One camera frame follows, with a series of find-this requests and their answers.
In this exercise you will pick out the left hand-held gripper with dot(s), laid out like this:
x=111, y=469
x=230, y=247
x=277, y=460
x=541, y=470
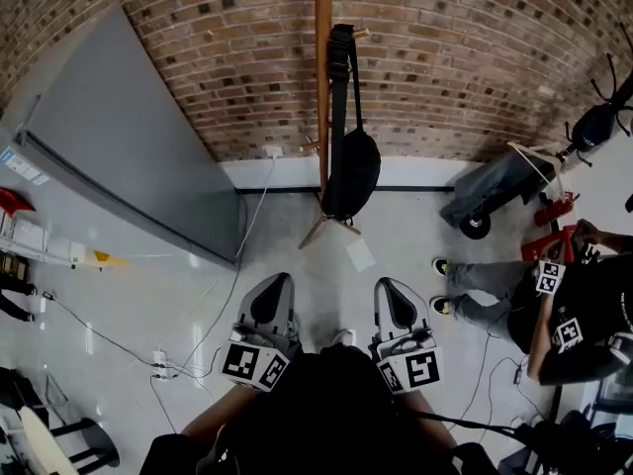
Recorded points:
x=257, y=364

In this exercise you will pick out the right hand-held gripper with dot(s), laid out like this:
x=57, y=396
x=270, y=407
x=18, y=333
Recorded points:
x=420, y=366

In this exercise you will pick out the black bag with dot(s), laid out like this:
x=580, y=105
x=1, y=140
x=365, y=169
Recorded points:
x=356, y=171

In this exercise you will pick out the wooden coat rack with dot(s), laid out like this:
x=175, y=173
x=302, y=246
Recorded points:
x=323, y=92

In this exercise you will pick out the person's left forearm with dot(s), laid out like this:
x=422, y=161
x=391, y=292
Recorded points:
x=222, y=411

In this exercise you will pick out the person's right forearm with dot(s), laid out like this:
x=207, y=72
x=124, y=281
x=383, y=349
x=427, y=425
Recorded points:
x=425, y=408

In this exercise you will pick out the person's white shoe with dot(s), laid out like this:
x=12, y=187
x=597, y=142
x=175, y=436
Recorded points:
x=343, y=337

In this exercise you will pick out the person's black clothing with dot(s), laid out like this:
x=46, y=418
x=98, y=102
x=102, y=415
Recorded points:
x=326, y=413

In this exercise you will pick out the white power strip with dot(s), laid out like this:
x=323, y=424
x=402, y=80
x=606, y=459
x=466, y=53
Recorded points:
x=160, y=364

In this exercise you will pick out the white paper sheet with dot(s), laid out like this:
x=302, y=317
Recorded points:
x=361, y=254

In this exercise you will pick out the red stand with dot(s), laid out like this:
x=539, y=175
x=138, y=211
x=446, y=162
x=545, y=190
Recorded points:
x=541, y=248

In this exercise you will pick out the yellow triangular object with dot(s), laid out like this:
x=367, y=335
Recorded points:
x=106, y=257

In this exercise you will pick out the black stool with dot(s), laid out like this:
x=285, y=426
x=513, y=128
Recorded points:
x=86, y=441

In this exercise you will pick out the trolley with grey cloth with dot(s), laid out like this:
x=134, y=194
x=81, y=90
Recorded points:
x=494, y=186

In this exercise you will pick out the red fire extinguisher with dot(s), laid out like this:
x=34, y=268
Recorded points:
x=556, y=210

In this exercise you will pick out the beige round table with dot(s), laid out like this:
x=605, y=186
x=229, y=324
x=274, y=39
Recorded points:
x=42, y=443

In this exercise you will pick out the white shelf with boxes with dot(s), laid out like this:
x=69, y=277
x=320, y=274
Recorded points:
x=34, y=240

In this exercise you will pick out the grey refrigerator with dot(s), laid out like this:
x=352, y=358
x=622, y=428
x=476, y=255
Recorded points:
x=123, y=141

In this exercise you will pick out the red object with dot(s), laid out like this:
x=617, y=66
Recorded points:
x=12, y=200

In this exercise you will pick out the white wall socket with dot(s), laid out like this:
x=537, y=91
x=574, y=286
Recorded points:
x=273, y=152

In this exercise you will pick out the white rod frame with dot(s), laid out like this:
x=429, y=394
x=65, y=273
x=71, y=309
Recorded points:
x=536, y=168

